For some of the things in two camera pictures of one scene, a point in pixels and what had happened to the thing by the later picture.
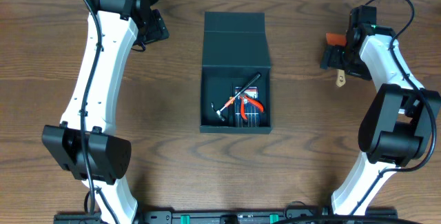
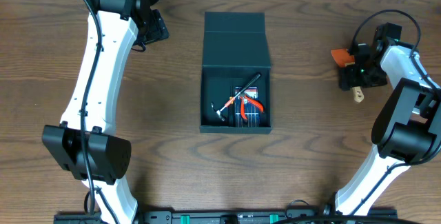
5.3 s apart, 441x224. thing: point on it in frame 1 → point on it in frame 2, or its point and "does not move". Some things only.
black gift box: [236, 49] does not move
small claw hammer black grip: [219, 112] does not move
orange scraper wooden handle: [336, 38] → [342, 57]
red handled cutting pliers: [244, 97] does not move
